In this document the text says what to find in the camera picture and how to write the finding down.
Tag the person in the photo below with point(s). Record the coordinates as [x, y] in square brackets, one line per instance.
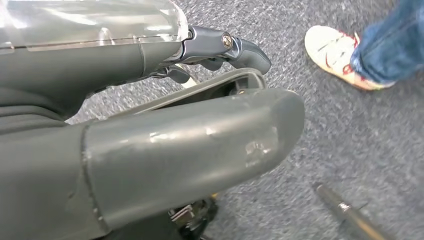
[381, 43]

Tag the black metal robot part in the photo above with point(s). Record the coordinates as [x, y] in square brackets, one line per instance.
[192, 215]

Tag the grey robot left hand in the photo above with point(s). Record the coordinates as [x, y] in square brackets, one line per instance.
[165, 149]

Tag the dark metal rod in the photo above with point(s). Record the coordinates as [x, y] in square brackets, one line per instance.
[348, 212]

